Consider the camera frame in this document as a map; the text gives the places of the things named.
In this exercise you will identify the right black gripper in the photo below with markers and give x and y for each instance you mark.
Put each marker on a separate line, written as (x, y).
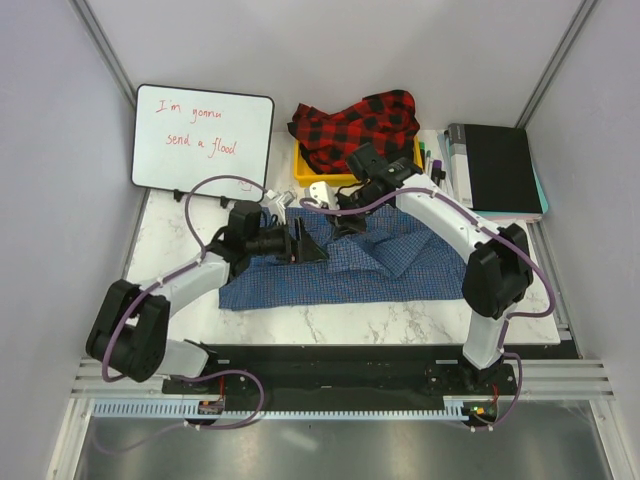
(343, 225)

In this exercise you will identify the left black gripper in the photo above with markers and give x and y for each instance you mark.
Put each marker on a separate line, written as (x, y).
(304, 248)

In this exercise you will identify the blue checkered long sleeve shirt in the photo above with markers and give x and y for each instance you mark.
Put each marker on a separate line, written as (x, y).
(397, 259)

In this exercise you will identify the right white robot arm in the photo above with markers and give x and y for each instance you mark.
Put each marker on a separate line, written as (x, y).
(498, 268)

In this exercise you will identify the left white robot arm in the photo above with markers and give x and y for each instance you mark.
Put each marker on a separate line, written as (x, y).
(130, 334)

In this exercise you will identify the black notebook stack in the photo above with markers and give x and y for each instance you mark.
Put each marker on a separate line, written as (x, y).
(504, 182)

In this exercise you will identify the yellow plastic bin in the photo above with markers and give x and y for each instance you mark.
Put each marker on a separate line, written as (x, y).
(305, 176)

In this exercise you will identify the purple cap marker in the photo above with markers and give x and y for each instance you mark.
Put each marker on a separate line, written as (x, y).
(437, 173)

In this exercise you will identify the red black plaid shirt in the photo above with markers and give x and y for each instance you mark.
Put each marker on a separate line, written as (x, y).
(385, 120)

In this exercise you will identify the white dry-erase board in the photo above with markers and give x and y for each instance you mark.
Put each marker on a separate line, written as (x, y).
(184, 136)

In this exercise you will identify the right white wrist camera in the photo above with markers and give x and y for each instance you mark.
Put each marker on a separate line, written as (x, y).
(320, 195)

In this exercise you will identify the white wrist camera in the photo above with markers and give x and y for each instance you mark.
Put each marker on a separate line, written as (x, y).
(320, 195)
(278, 202)

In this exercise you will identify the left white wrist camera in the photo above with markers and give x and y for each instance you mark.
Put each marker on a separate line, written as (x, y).
(278, 202)

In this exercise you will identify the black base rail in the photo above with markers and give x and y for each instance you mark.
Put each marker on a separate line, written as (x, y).
(309, 377)

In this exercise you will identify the white slotted cable duct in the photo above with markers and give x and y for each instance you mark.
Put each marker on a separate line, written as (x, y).
(193, 409)

